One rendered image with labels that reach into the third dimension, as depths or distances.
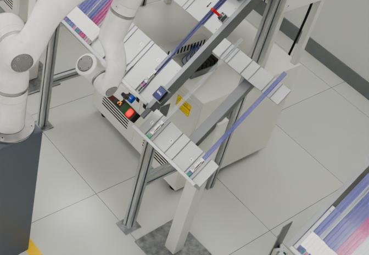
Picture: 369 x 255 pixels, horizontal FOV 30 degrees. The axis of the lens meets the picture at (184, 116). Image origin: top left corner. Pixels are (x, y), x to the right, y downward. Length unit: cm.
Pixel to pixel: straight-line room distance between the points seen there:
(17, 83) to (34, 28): 22
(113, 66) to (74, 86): 147
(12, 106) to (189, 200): 88
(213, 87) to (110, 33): 81
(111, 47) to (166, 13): 108
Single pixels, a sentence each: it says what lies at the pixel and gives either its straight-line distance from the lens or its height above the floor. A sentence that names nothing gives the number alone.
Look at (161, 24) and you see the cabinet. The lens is 332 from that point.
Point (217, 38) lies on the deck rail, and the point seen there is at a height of 98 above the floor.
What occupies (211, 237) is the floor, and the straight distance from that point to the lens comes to 325.
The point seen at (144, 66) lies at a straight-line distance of 276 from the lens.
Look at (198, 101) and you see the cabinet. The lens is 294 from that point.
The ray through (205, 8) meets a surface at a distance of 276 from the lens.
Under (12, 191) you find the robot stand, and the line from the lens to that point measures 266.
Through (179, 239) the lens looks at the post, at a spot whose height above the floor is 11.
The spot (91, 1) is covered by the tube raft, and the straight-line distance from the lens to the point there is 300.
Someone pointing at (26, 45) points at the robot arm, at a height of 112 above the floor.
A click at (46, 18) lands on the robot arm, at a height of 119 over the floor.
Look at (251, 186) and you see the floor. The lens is 354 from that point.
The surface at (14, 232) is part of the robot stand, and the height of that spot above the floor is 17.
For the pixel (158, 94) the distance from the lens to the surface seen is 263.
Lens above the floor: 244
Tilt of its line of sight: 40 degrees down
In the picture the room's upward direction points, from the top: 17 degrees clockwise
